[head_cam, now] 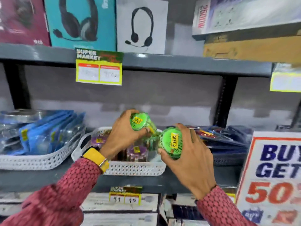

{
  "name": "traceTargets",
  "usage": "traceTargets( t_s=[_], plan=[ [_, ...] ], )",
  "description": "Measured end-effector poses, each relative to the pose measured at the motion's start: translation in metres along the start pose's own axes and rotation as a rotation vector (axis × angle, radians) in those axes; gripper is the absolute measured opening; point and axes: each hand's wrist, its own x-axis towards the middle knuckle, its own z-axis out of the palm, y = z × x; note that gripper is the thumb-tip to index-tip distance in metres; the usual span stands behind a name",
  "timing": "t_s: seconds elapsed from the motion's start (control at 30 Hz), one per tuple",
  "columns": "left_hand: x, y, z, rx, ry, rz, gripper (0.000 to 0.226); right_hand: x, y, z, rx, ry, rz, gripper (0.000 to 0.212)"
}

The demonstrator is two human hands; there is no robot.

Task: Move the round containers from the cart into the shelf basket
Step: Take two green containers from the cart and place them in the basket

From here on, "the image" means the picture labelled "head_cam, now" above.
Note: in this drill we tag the person's right hand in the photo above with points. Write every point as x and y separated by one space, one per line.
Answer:
195 160

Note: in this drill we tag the person's left hand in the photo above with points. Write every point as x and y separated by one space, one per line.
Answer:
120 136

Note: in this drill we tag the person's left thumb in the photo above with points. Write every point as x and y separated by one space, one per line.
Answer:
140 134

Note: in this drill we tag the person's right thumb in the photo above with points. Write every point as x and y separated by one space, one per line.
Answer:
164 154

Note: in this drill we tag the small green lid jar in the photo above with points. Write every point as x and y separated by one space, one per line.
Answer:
142 122

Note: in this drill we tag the large green lid jar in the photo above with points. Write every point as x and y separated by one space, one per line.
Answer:
170 143

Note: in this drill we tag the person's left forearm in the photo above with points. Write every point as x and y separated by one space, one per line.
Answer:
54 197

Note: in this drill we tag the person's right forearm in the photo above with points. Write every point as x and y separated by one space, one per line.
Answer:
221 209

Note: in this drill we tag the purple lid jar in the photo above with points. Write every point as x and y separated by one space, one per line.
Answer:
98 140
136 152

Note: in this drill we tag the dark grey shelf board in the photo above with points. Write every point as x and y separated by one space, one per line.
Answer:
145 182

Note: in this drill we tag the white perforated plastic basket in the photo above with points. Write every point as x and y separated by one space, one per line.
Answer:
134 168

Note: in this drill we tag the yellow wrist band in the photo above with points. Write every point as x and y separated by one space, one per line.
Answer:
96 158

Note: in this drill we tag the small yellow shelf price label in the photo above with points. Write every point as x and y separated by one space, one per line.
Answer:
124 195

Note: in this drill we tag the dark blue product box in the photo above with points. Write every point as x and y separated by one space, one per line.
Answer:
187 212

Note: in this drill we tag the pile of dark packets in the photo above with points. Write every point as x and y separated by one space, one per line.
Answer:
225 137

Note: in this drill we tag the dark plastic basket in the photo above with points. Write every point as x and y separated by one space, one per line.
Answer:
229 158

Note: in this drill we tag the yellow green shelf price label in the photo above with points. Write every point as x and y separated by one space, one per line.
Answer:
98 68

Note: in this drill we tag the grey metal shelf board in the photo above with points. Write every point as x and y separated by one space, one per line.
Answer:
176 63

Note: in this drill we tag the white flat product box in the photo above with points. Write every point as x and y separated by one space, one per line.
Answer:
98 203
117 220

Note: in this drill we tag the black shelf upright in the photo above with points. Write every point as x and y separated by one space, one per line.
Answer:
224 101
17 87

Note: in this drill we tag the stack of blue packets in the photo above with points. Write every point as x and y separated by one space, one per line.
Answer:
44 131

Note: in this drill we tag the long white plastic basket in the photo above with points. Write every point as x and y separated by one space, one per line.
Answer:
42 160

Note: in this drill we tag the white promotion sign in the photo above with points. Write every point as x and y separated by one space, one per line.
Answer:
270 176

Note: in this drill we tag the white headset box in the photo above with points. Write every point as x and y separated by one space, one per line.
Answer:
142 25

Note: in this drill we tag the teal headphone box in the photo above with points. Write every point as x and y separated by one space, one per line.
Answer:
80 21

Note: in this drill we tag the yellow-brown cardboard box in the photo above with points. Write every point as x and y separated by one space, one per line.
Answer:
254 48

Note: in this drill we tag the yellow white shelf label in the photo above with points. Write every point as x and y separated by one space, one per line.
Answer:
285 79

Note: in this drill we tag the white power strip box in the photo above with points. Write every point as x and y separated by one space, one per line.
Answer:
247 14

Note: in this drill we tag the maroon headphone box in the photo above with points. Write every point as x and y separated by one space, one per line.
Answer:
22 19

